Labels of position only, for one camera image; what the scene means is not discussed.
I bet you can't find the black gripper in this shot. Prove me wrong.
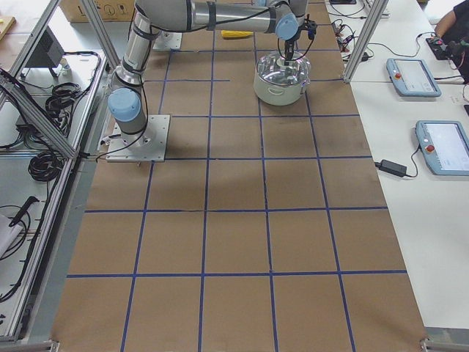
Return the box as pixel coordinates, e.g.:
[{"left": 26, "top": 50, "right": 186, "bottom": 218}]
[{"left": 283, "top": 15, "right": 317, "bottom": 64}]

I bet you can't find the glass pot lid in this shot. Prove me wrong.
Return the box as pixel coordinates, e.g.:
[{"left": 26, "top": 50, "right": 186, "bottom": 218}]
[{"left": 256, "top": 51, "right": 311, "bottom": 87}]

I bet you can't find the yellow toy corn cob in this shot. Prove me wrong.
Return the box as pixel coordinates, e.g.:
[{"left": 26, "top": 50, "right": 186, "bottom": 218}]
[{"left": 221, "top": 30, "right": 253, "bottom": 40}]

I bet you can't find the person forearm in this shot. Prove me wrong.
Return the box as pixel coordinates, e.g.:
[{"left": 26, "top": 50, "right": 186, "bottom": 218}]
[{"left": 435, "top": 1, "right": 468, "bottom": 41}]

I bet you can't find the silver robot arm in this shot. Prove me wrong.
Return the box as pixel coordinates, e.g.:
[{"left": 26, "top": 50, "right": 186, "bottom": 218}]
[{"left": 108, "top": 1, "right": 316, "bottom": 160}]

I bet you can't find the white cooking pot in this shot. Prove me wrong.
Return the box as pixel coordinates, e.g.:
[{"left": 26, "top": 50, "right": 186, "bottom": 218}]
[{"left": 254, "top": 74, "right": 311, "bottom": 106}]

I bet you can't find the upper blue teach pendant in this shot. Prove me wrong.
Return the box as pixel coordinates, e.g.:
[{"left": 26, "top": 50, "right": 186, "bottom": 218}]
[{"left": 386, "top": 58, "right": 441, "bottom": 98}]

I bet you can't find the blue teach pendant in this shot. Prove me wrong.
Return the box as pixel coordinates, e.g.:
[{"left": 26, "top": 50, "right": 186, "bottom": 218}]
[
  {"left": 386, "top": 58, "right": 441, "bottom": 98},
  {"left": 416, "top": 120, "right": 468, "bottom": 176}
]

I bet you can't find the black power adapter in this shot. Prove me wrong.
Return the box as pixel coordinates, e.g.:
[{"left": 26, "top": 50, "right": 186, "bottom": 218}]
[{"left": 375, "top": 159, "right": 407, "bottom": 177}]

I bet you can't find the lower blue teach pendant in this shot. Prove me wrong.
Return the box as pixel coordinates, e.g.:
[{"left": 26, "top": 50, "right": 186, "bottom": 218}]
[{"left": 416, "top": 120, "right": 468, "bottom": 176}]

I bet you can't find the brown paper table mat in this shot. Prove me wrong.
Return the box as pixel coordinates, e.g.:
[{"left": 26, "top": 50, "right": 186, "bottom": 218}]
[{"left": 51, "top": 1, "right": 425, "bottom": 351}]

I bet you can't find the cardboard box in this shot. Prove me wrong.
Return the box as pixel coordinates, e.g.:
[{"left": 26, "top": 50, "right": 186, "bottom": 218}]
[{"left": 59, "top": 0, "right": 134, "bottom": 23}]

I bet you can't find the aluminium frame post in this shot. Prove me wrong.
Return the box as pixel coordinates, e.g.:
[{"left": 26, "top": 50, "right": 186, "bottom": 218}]
[{"left": 343, "top": 0, "right": 388, "bottom": 84}]

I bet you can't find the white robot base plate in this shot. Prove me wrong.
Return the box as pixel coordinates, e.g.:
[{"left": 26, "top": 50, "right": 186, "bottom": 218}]
[{"left": 105, "top": 114, "right": 170, "bottom": 162}]

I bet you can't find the coiled black cable bundle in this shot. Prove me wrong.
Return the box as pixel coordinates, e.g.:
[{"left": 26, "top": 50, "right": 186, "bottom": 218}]
[{"left": 28, "top": 152, "right": 62, "bottom": 183}]

